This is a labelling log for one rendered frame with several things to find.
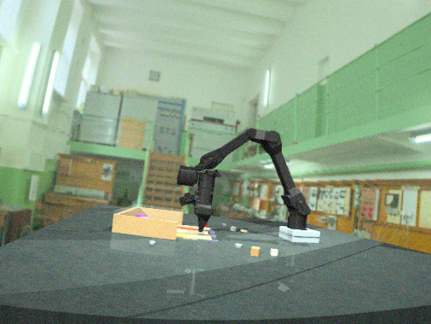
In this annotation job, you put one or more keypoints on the small tan cube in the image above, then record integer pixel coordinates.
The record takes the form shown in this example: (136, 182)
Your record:
(255, 251)

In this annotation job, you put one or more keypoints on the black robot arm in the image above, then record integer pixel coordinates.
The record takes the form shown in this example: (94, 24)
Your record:
(271, 142)

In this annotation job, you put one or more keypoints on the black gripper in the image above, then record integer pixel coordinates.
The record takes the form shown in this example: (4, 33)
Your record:
(204, 209)

